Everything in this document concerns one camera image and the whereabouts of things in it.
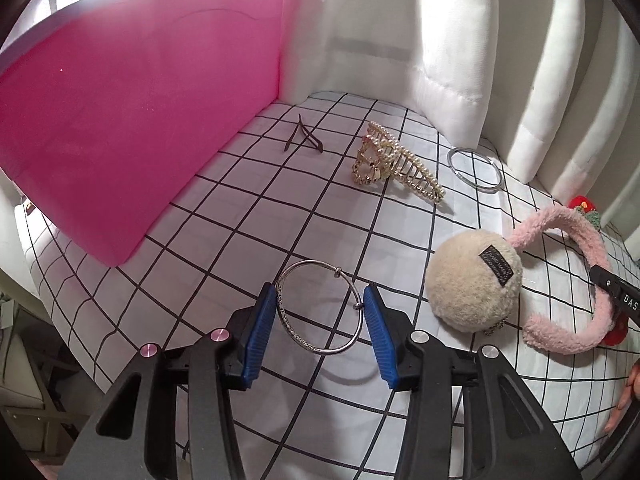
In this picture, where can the white checked bed sheet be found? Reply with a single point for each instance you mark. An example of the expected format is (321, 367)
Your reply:
(250, 210)

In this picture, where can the person's right hand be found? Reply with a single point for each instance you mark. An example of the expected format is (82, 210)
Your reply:
(627, 400)

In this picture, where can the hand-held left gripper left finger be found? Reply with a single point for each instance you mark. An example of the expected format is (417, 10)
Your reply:
(260, 330)

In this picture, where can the pearl hair claw clip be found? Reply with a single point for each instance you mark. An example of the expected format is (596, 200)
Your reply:
(372, 160)

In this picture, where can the pink fuzzy headband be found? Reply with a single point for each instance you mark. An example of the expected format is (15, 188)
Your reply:
(555, 340)

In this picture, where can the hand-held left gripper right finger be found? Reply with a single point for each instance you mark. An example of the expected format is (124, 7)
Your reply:
(380, 340)

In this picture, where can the pink storage box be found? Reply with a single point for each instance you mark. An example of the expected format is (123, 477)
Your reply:
(125, 110)

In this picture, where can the cream plush pompom pouch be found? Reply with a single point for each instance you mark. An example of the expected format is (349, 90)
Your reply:
(460, 280)

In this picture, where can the brown hair pin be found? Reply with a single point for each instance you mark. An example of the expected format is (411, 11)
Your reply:
(310, 141)

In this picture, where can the red crochet ornament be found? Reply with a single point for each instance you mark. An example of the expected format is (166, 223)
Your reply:
(582, 206)
(616, 327)

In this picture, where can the thin silver bangle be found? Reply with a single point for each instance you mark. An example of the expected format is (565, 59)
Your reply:
(470, 183)

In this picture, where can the engraved silver bangle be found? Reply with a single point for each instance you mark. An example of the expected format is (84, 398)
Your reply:
(330, 353)

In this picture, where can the white quilted cushion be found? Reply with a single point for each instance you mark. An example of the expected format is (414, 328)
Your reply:
(450, 35)

